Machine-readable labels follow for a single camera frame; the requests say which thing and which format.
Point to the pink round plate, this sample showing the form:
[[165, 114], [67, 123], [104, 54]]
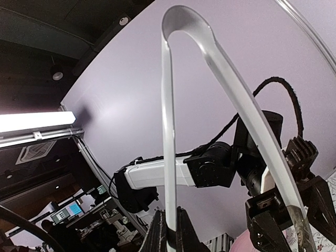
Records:
[[243, 243]]

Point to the ceiling light bar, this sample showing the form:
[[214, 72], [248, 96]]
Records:
[[26, 121]]

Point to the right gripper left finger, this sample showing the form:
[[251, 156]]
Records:
[[155, 239]]

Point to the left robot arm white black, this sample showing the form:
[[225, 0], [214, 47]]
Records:
[[216, 163]]

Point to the white handled food tongs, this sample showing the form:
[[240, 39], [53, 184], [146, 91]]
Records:
[[203, 58]]

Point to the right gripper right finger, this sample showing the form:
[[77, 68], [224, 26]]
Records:
[[186, 237]]

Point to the left aluminium corner post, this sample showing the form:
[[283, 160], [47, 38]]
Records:
[[309, 31]]

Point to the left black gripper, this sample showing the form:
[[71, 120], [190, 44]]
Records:
[[266, 213]]

